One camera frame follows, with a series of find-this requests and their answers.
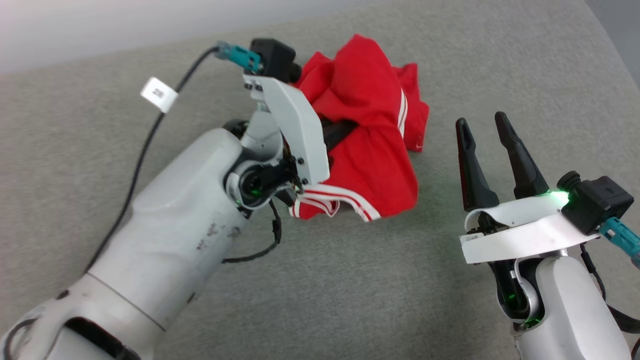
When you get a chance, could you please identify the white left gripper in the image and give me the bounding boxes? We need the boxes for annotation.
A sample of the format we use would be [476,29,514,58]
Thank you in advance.
[243,74,359,187]

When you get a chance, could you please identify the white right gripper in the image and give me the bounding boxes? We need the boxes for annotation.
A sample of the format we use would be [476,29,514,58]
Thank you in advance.
[455,111,602,265]

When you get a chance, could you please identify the red garment with white stripes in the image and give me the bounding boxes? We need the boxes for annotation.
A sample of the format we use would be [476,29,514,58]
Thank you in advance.
[289,33,431,223]

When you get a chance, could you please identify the teal left camera connector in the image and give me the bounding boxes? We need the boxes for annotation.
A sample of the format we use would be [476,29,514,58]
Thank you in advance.
[216,41,264,73]

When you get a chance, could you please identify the teal camera connector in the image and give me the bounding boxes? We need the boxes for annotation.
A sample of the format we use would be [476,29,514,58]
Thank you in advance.
[598,217,640,269]
[216,41,264,73]

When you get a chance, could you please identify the teal right camera connector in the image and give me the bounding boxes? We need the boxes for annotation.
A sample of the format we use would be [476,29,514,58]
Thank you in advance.
[598,217,640,269]

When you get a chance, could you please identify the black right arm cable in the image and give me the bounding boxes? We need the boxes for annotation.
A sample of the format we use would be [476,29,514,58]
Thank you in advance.
[579,242,640,360]

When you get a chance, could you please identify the white cable label tag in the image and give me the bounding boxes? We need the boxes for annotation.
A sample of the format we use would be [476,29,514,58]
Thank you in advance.
[140,76,179,114]

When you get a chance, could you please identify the long black left arm cable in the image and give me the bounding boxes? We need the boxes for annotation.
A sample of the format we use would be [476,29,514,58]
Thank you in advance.
[82,45,223,274]

